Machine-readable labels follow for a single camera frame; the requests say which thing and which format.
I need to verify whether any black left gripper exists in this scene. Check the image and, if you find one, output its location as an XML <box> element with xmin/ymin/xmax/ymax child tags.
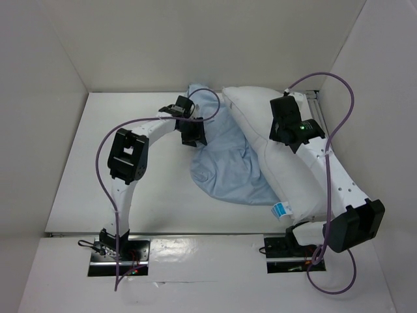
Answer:
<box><xmin>177</xmin><ymin>117</ymin><xmax>207</xmax><ymax>148</ymax></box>

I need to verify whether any light blue pillowcase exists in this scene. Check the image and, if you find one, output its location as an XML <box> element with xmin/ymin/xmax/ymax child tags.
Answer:
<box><xmin>186</xmin><ymin>83</ymin><xmax>280</xmax><ymax>205</ymax></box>

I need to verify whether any white pillow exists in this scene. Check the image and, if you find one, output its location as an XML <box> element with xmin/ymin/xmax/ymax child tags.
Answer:
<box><xmin>222</xmin><ymin>86</ymin><xmax>326</xmax><ymax>223</ymax></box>

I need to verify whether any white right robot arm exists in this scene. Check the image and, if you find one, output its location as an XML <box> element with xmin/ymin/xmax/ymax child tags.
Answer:
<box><xmin>270</xmin><ymin>95</ymin><xmax>385</xmax><ymax>256</ymax></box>

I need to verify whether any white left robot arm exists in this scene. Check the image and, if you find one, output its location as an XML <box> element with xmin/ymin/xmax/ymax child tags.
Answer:
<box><xmin>99</xmin><ymin>96</ymin><xmax>207</xmax><ymax>260</ymax></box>

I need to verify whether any blue white pillow label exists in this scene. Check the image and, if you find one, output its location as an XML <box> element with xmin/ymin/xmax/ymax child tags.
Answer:
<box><xmin>271</xmin><ymin>202</ymin><xmax>293</xmax><ymax>220</ymax></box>

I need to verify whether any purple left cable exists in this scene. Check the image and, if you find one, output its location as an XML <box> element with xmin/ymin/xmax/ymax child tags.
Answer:
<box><xmin>94</xmin><ymin>88</ymin><xmax>221</xmax><ymax>291</ymax></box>

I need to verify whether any purple cable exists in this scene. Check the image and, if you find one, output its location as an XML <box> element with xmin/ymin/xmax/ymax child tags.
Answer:
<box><xmin>286</xmin><ymin>71</ymin><xmax>356</xmax><ymax>295</ymax></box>
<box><xmin>94</xmin><ymin>88</ymin><xmax>221</xmax><ymax>291</ymax></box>

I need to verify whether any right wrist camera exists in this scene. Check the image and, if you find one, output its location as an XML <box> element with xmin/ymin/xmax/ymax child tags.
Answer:
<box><xmin>283</xmin><ymin>89</ymin><xmax>307</xmax><ymax>107</ymax></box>

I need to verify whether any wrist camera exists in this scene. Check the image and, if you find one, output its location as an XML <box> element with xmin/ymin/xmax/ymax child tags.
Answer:
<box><xmin>189</xmin><ymin>102</ymin><xmax>199</xmax><ymax>115</ymax></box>
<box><xmin>283</xmin><ymin>89</ymin><xmax>307</xmax><ymax>107</ymax></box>

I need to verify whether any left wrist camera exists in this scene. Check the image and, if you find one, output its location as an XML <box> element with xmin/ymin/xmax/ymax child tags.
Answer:
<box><xmin>189</xmin><ymin>102</ymin><xmax>199</xmax><ymax>115</ymax></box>

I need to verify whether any aluminium frame rail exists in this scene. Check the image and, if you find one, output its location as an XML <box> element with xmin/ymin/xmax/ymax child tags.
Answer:
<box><xmin>305</xmin><ymin>90</ymin><xmax>328</xmax><ymax>136</ymax></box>

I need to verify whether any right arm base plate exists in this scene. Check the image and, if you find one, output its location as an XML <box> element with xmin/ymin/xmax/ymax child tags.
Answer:
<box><xmin>258</xmin><ymin>236</ymin><xmax>316</xmax><ymax>274</ymax></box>

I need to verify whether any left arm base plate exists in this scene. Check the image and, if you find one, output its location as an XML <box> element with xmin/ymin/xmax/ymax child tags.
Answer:
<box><xmin>78</xmin><ymin>237</ymin><xmax>151</xmax><ymax>277</ymax></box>

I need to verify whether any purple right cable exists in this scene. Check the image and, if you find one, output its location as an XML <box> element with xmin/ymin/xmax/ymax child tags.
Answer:
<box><xmin>286</xmin><ymin>71</ymin><xmax>356</xmax><ymax>295</ymax></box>

